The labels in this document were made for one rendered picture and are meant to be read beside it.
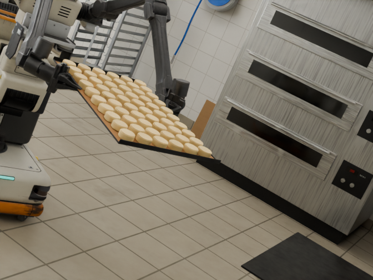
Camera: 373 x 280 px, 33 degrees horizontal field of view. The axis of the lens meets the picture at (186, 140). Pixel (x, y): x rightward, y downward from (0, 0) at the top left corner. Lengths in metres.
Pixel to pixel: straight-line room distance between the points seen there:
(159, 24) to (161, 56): 0.14
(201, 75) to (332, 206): 2.24
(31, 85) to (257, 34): 2.75
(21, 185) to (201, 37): 3.87
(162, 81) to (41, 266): 1.06
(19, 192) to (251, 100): 2.67
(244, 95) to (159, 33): 2.83
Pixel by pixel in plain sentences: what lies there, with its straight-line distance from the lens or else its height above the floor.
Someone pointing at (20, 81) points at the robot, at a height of 0.72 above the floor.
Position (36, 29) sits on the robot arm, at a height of 1.09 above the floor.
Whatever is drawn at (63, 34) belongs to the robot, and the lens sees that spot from 2.96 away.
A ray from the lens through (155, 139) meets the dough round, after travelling 1.92.
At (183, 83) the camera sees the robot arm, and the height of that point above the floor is 1.08.
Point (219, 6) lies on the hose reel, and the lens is 6.46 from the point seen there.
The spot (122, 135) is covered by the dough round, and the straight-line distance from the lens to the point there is 1.84.
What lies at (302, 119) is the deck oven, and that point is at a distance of 5.16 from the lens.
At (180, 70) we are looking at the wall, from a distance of 6.73.
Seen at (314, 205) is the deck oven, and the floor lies 0.20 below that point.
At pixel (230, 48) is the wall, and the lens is 6.50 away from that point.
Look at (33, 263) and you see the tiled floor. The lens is 3.00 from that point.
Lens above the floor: 1.46
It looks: 14 degrees down
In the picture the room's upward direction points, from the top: 24 degrees clockwise
